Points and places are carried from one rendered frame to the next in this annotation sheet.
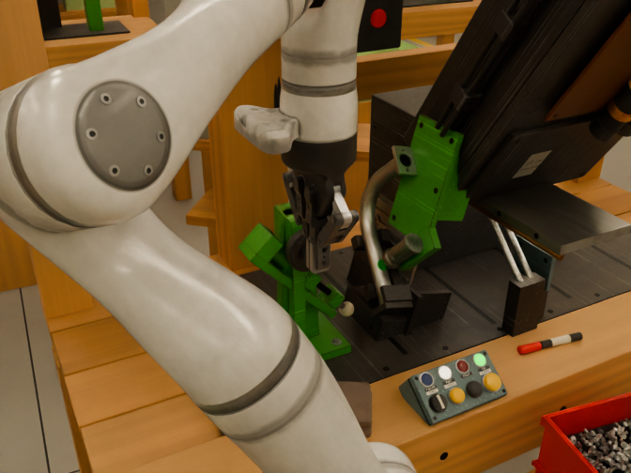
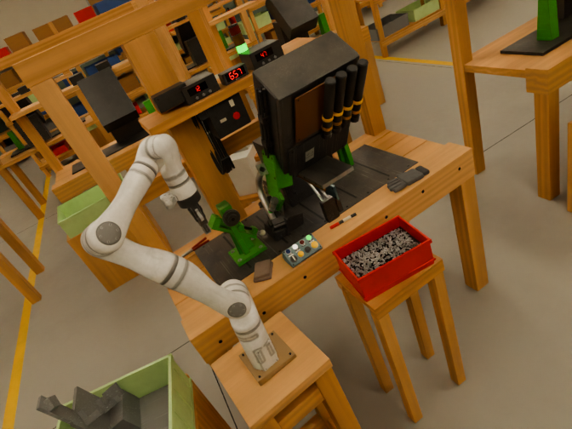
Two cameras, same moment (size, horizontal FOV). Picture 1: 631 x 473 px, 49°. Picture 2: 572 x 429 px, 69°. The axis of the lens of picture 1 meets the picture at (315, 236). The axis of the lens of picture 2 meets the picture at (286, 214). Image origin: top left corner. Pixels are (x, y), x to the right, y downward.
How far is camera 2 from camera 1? 0.76 m
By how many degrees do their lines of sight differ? 10
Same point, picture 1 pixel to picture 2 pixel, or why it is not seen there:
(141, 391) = not seen: hidden behind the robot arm
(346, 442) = (202, 282)
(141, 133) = (111, 231)
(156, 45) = (111, 209)
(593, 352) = (360, 219)
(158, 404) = not seen: hidden behind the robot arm
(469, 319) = (313, 220)
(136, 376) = not seen: hidden behind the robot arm
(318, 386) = (186, 270)
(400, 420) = (283, 269)
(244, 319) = (159, 260)
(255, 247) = (212, 223)
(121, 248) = (124, 253)
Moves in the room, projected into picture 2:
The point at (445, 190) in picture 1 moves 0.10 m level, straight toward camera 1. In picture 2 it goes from (277, 177) to (273, 190)
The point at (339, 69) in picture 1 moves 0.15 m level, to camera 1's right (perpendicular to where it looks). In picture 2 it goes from (179, 179) to (225, 162)
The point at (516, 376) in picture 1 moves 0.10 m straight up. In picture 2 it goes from (328, 238) to (321, 220)
